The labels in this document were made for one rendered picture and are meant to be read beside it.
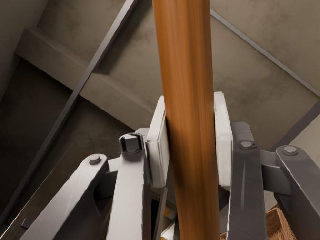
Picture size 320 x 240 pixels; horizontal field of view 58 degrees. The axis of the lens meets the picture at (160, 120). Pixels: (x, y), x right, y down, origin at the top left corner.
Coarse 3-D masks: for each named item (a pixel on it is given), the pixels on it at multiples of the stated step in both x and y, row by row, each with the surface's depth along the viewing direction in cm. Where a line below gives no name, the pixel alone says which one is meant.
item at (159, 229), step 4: (164, 188) 199; (164, 192) 195; (164, 196) 192; (156, 200) 205; (164, 200) 188; (156, 204) 199; (164, 204) 185; (152, 208) 205; (156, 208) 194; (164, 208) 182; (152, 212) 199; (156, 212) 188; (160, 212) 178; (152, 216) 194; (160, 216) 175; (152, 220) 188; (160, 220) 172; (152, 224) 183; (160, 224) 170; (152, 228) 179; (160, 228) 167; (152, 232) 174; (160, 232) 165; (160, 236) 162
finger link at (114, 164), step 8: (144, 128) 18; (144, 136) 17; (144, 144) 16; (112, 160) 15; (112, 168) 14; (104, 176) 14; (112, 176) 14; (104, 184) 14; (112, 184) 14; (96, 192) 14; (104, 192) 14; (112, 192) 14
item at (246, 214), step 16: (240, 144) 14; (256, 144) 14; (240, 160) 13; (256, 160) 12; (240, 176) 12; (256, 176) 11; (240, 192) 11; (256, 192) 11; (240, 208) 10; (256, 208) 10; (240, 224) 9; (256, 224) 9
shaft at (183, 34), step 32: (160, 0) 14; (192, 0) 14; (160, 32) 15; (192, 32) 15; (160, 64) 16; (192, 64) 15; (192, 96) 16; (192, 128) 17; (192, 160) 18; (192, 192) 19; (192, 224) 20
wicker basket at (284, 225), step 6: (270, 210) 196; (276, 210) 193; (270, 216) 198; (282, 216) 190; (270, 222) 200; (276, 222) 200; (282, 222) 183; (270, 228) 203; (276, 228) 202; (282, 228) 179; (288, 228) 182; (222, 234) 211; (270, 234) 205; (276, 234) 201; (282, 234) 196; (288, 234) 177
